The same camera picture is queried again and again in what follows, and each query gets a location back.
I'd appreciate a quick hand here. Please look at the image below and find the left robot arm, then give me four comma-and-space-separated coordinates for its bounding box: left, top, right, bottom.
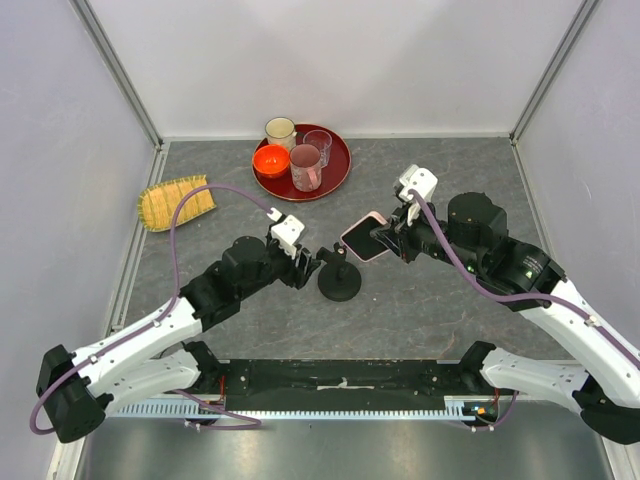
29, 236, 321, 443

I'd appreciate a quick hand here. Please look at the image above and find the black phone stand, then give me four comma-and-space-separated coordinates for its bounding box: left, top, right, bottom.
316, 242, 362, 302

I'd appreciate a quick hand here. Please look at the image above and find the orange bowl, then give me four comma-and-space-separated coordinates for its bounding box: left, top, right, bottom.
252, 144, 290, 179

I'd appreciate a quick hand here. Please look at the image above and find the cream ceramic cup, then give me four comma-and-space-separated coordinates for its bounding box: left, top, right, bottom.
265, 117, 297, 151

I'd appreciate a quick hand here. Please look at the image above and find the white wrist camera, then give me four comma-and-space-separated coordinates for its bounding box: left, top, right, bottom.
267, 207, 305, 260
394, 164, 438, 226

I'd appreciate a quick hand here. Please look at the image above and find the left aluminium frame post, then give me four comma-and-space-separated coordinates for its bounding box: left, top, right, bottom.
70, 0, 164, 150

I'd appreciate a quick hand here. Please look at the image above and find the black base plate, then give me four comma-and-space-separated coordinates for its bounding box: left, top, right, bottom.
189, 359, 512, 413

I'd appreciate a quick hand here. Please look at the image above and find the right aluminium frame post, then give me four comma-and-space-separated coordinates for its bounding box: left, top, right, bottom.
509, 0, 600, 147

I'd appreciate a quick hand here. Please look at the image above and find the pink cased smartphone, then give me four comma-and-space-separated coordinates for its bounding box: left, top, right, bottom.
340, 211, 389, 262

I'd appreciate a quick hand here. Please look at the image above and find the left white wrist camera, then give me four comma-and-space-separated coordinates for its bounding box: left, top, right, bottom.
267, 207, 305, 260

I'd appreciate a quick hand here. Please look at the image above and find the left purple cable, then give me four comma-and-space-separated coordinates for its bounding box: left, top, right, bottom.
28, 182, 274, 436

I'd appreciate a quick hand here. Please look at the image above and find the red round tray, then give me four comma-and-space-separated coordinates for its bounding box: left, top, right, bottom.
252, 123, 351, 202

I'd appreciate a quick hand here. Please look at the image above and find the slotted cable duct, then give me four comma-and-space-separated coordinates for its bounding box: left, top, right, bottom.
109, 395, 495, 421

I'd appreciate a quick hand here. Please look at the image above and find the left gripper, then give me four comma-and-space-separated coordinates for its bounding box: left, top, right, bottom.
238, 223, 321, 300

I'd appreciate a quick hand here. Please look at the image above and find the woven bamboo basket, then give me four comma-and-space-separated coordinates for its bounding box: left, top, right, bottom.
137, 174, 216, 232

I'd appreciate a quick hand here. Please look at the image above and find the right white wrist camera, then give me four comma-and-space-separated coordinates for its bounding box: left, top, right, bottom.
394, 164, 438, 226

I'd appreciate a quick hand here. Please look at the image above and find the pink glass mug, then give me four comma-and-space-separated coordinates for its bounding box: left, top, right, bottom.
290, 144, 322, 192

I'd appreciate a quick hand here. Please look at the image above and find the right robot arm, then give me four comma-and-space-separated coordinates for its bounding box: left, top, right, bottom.
365, 192, 639, 445

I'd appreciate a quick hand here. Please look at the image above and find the clear glass tumbler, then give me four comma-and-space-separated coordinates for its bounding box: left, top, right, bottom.
303, 129, 333, 168

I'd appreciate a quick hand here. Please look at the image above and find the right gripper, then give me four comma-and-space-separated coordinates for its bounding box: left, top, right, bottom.
372, 194, 485, 275

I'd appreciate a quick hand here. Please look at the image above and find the aluminium frame post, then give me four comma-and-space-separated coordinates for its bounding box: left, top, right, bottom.
509, 0, 600, 147
70, 0, 164, 150

